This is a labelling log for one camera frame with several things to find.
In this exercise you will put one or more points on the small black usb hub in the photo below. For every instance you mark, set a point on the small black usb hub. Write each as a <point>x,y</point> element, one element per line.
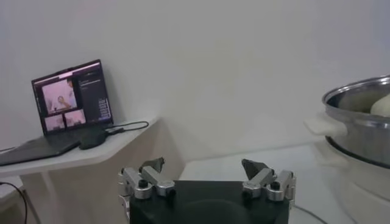
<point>115,131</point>

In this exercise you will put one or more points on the white steamed baozi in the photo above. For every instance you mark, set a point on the white steamed baozi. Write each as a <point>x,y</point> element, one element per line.
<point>382,106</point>

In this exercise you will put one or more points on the black computer mouse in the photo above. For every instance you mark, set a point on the black computer mouse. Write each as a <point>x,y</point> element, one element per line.
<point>93,140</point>

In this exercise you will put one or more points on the black laptop with dark screen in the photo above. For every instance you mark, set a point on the black laptop with dark screen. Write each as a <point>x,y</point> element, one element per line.
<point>73,97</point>

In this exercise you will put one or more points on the stainless perforated steamer basket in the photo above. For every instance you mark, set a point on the stainless perforated steamer basket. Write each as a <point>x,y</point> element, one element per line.
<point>365,140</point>

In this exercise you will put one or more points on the cream electric cooking pot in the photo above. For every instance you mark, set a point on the cream electric cooking pot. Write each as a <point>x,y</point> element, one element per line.
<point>365,194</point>

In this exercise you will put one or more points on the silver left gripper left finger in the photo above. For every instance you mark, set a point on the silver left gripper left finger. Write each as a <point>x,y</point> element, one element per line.
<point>152,181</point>

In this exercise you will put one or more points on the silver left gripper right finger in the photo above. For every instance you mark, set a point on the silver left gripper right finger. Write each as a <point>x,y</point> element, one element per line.
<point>262,181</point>

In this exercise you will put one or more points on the white side desk with mouse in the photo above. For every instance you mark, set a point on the white side desk with mouse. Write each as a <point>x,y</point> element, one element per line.
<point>91,155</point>

